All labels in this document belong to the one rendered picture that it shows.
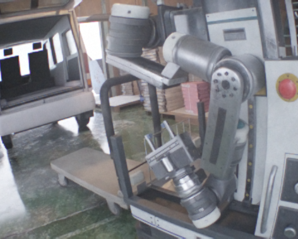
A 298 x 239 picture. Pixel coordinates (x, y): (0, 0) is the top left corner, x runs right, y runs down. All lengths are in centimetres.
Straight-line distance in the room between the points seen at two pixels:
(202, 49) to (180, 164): 29
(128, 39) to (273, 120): 46
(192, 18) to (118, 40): 24
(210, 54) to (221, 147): 20
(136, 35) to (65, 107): 235
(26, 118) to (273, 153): 268
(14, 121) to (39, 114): 36
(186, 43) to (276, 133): 29
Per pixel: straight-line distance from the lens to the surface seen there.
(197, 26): 73
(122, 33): 70
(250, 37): 62
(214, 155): 53
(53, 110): 293
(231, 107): 46
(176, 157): 60
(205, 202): 63
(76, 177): 148
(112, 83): 103
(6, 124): 289
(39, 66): 491
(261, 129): 70
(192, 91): 295
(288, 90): 45
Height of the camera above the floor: 82
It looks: 14 degrees down
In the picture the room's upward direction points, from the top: 8 degrees counter-clockwise
